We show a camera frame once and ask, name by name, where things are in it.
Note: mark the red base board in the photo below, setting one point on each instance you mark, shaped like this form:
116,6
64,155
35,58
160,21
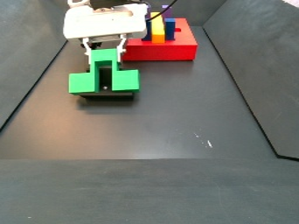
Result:
179,49

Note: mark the purple post block right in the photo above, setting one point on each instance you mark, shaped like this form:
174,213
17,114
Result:
167,14

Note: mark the yellow long bar block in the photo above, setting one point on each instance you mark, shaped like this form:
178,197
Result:
158,28

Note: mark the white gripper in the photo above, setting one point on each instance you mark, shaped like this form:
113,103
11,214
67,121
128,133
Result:
120,20

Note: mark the blue post block right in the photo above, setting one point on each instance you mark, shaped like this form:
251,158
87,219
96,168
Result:
170,28

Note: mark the blue post block left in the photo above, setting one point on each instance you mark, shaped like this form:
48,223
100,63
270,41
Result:
148,31

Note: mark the blue post block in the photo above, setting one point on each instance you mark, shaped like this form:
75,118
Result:
148,31
170,28

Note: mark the green stepped arch block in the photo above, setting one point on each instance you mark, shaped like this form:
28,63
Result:
126,79

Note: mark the black angle bracket fixture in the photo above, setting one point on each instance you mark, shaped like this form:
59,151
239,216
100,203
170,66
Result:
105,92

